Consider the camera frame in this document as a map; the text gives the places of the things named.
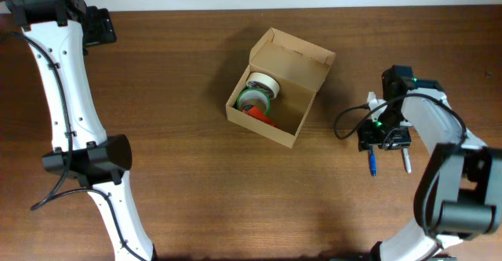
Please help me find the orange utility knife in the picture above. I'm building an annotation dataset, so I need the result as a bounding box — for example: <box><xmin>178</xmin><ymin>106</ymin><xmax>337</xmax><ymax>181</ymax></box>
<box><xmin>242</xmin><ymin>104</ymin><xmax>277</xmax><ymax>127</ymax></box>

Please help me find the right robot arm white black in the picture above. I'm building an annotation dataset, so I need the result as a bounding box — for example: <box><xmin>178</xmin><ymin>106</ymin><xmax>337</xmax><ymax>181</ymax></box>
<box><xmin>357</xmin><ymin>65</ymin><xmax>501</xmax><ymax>260</ymax></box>

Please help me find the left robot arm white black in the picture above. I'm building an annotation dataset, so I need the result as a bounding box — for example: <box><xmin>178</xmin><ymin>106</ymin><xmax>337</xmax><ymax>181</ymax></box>
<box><xmin>3</xmin><ymin>0</ymin><xmax>158</xmax><ymax>260</ymax></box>

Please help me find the blue pen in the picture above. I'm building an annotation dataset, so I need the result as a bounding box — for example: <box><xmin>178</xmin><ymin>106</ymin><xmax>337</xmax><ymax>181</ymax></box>
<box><xmin>369</xmin><ymin>146</ymin><xmax>377</xmax><ymax>176</ymax></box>

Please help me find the black white marker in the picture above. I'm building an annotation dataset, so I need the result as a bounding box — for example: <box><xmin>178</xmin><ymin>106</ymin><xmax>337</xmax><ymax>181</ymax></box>
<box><xmin>402</xmin><ymin>148</ymin><xmax>412</xmax><ymax>173</ymax></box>

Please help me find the green tape roll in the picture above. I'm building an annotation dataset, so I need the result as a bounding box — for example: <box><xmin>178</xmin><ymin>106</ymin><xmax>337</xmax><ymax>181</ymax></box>
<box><xmin>236</xmin><ymin>89</ymin><xmax>271</xmax><ymax>115</ymax></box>

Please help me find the cream masking tape roll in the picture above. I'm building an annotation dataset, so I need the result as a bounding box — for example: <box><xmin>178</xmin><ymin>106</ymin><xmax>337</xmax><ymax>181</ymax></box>
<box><xmin>246</xmin><ymin>72</ymin><xmax>280</xmax><ymax>100</ymax></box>

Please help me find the brown cardboard box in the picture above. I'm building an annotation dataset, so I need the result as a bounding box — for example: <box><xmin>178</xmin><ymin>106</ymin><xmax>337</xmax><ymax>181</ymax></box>
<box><xmin>226</xmin><ymin>28</ymin><xmax>336</xmax><ymax>148</ymax></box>

